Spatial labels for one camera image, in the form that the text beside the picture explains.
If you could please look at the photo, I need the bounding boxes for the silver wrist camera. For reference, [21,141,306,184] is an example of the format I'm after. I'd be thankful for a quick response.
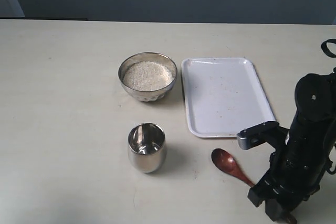
[237,121,279,150]

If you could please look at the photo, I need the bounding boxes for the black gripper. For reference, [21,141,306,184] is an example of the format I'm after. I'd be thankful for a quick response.
[247,125,333,221]

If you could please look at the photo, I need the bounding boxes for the brown wooden spoon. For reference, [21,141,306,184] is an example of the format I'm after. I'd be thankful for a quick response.
[211,148,255,187]

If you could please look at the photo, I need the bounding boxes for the stainless steel cup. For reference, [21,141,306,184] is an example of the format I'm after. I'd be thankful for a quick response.
[128,123,167,173]

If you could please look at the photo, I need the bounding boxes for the steel bowl of rice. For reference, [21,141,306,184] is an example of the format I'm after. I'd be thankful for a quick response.
[118,52,178,102]

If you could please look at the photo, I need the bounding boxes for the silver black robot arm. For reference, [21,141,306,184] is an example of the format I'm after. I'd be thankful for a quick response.
[240,73,335,221]

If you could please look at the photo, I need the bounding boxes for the white rectangular tray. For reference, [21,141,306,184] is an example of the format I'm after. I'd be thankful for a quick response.
[181,58,275,138]

